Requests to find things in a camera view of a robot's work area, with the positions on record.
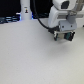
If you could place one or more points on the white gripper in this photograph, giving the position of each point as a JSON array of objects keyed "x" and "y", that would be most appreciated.
[{"x": 63, "y": 15}]

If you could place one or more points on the black kcup holder drawer box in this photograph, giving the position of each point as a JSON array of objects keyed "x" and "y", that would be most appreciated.
[{"x": 64, "y": 35}]

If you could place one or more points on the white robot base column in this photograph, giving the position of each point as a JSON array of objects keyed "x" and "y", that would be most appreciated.
[{"x": 26, "y": 13}]

